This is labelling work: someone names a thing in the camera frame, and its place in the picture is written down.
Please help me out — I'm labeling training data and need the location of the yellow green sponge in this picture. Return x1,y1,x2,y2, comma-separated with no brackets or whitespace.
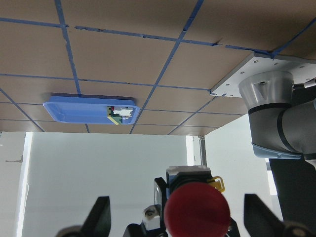
107,106,122,125

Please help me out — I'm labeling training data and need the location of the white circuit breaker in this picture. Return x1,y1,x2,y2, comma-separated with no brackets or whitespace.
113,107,133,117

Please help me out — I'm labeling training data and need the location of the red emergency stop button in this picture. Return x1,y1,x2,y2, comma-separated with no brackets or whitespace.
154,166,232,237

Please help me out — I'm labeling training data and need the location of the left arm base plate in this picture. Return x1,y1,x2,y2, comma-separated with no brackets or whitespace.
209,53,316,98

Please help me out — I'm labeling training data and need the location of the blue plastic tray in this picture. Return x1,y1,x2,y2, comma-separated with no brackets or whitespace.
43,96,140,125

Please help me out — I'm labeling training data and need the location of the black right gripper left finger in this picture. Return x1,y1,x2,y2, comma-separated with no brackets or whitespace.
81,196,111,237

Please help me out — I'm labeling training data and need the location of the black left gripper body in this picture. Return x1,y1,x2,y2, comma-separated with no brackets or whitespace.
122,204,241,237

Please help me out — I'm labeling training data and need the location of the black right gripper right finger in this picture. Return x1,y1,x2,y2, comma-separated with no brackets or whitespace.
243,194,284,237

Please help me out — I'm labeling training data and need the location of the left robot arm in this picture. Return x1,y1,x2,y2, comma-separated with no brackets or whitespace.
124,71,316,237

